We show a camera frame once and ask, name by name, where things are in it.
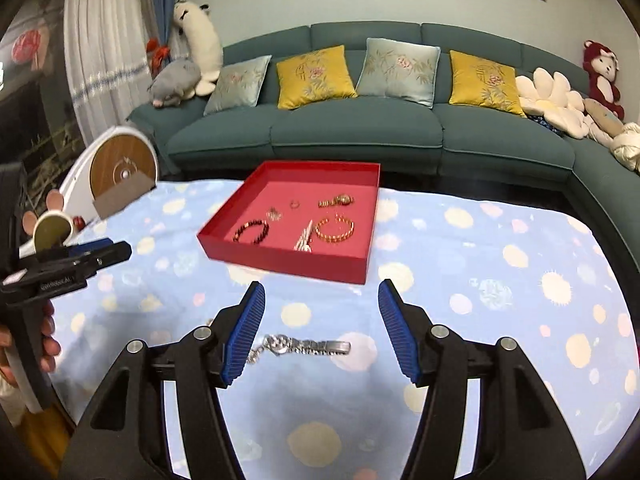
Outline brown flat board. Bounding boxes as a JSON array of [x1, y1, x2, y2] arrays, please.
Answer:
[[93, 172, 157, 221]]

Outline grey animal plush toy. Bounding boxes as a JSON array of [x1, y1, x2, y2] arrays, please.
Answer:
[[146, 57, 202, 109]]

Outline blue planet-print tablecloth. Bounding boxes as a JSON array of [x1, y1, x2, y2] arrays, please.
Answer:
[[30, 177, 640, 480]]

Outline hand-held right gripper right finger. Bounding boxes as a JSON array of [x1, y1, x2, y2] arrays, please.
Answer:
[[378, 280, 586, 480]]

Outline white cow plush toy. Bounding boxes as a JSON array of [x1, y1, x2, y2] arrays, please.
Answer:
[[172, 0, 224, 97]]

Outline tan plush cushion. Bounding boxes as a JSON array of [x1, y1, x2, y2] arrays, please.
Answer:
[[582, 97, 626, 136]]

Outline red curtain bow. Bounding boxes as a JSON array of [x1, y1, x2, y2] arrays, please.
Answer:
[[146, 39, 172, 72]]

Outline dark bead bracelet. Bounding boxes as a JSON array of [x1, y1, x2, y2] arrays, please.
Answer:
[[233, 218, 271, 245]]

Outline white exercise machine wooden disc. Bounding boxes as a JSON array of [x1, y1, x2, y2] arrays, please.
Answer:
[[60, 126, 160, 226]]

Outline silver wristwatch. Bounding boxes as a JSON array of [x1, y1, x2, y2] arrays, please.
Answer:
[[245, 333, 352, 367]]

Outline pearl bead necklace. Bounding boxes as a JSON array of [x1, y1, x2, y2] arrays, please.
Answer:
[[292, 220, 316, 253]]

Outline grey-green embroidered cushion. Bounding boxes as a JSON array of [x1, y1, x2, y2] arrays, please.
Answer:
[[356, 37, 442, 109], [203, 55, 273, 116]]

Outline person's left hand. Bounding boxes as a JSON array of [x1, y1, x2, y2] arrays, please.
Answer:
[[0, 305, 62, 391]]

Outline blue curtain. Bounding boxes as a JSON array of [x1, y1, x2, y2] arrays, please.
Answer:
[[147, 0, 188, 61]]

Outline cream crumpled blanket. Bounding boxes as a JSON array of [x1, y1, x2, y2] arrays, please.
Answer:
[[587, 121, 640, 176]]

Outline white flower-shaped cushion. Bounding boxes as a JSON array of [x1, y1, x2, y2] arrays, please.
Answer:
[[515, 67, 588, 141]]

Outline teal fabric sofa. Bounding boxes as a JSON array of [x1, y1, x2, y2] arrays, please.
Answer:
[[127, 22, 640, 281]]

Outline red monkey plush toy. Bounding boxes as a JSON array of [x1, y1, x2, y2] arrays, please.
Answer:
[[582, 39, 626, 121]]

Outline white sheer curtain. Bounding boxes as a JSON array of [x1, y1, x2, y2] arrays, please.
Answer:
[[64, 0, 153, 133]]

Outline white bear-eared device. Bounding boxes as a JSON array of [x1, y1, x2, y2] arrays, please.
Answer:
[[20, 191, 78, 261]]

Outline yellow embroidered cushion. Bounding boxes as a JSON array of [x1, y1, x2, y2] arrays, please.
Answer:
[[276, 45, 358, 111], [448, 50, 528, 118]]

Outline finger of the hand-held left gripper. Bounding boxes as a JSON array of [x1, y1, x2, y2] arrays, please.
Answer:
[[20, 241, 132, 281], [65, 239, 115, 257]]

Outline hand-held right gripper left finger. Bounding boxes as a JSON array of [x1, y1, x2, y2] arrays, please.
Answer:
[[59, 281, 266, 480]]

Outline red cardboard box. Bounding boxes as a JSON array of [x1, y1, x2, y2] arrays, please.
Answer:
[[196, 160, 382, 287]]

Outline gold chain bracelet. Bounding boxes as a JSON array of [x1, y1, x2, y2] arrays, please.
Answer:
[[314, 214, 356, 243]]

